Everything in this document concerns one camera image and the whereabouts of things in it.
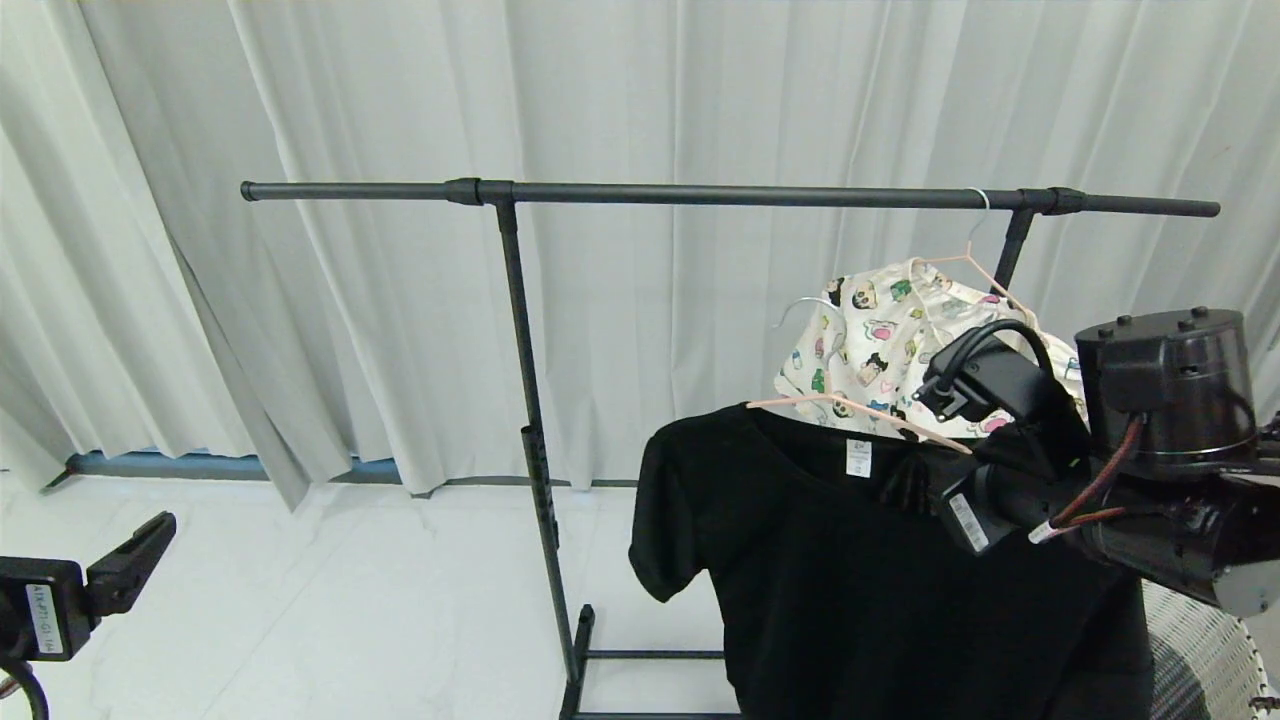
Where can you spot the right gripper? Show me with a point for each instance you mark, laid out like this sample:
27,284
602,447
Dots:
1010,490

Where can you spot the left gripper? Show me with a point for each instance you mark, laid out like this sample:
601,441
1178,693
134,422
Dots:
40,610

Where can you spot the pink clothes hanger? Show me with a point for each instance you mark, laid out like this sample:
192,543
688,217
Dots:
975,255
860,408

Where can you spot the black garment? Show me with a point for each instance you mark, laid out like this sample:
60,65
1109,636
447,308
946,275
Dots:
850,600

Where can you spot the cream printed shorts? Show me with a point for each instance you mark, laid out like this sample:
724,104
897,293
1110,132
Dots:
880,340

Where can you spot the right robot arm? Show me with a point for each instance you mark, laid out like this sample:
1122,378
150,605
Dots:
1170,380

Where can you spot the white laundry basket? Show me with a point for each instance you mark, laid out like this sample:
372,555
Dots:
1210,660

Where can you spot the black clothes rack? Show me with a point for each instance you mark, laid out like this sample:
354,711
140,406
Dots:
700,194

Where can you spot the white curtain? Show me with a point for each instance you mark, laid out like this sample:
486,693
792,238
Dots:
400,350

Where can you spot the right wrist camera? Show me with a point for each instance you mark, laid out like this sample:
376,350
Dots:
1000,385

